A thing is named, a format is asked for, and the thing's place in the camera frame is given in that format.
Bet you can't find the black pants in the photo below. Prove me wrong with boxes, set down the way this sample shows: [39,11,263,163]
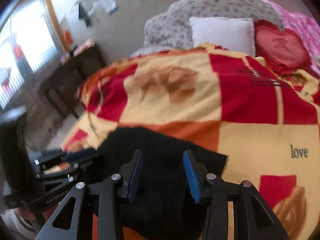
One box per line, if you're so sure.
[87,127,227,239]

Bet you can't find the light grey sleeve forearm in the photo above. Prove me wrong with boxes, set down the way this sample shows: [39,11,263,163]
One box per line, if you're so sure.
[1,207,37,240]

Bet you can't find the dark wooden table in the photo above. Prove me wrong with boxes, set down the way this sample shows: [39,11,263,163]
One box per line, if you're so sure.
[39,44,106,119]

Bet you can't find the red orange yellow blanket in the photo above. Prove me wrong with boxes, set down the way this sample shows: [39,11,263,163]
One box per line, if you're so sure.
[61,44,319,239]

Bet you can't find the window with blinds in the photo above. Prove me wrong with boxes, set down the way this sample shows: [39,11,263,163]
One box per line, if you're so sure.
[1,0,65,109]

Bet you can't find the dark hanging cloth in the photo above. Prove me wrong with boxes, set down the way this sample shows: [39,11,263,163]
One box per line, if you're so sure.
[78,2,91,28]

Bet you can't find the floral grey quilt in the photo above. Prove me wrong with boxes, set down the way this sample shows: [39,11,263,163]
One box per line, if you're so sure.
[130,0,286,57]

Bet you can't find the red heart cushion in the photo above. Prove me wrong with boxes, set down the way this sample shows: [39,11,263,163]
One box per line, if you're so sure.
[254,20,311,76]

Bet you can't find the white pillow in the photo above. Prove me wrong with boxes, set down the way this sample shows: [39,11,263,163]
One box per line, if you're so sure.
[189,17,256,57]

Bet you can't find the pink patterned quilt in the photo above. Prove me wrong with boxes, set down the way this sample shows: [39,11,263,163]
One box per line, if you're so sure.
[263,0,319,74]

